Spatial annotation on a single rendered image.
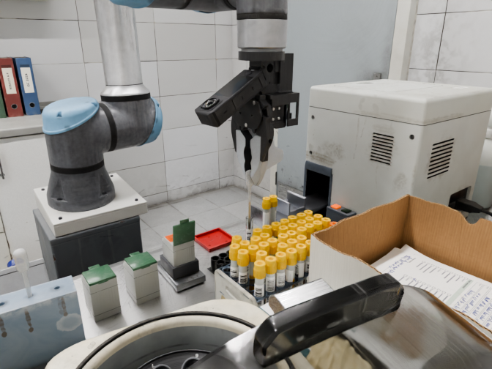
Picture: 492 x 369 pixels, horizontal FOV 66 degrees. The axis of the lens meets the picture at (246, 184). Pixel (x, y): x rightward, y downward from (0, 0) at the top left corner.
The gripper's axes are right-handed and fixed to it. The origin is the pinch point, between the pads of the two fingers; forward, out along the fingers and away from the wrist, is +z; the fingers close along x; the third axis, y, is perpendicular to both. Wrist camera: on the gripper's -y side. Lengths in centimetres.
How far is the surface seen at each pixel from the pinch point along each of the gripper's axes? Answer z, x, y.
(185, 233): 8.1, 3.0, -11.1
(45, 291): 7.7, -0.7, -32.8
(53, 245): 19.4, 34.3, -26.3
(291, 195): 11.4, 10.0, 19.7
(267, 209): 8.6, 2.8, 6.5
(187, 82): 9, 229, 116
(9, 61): -11, 198, -8
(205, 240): 17.5, 13.6, -1.1
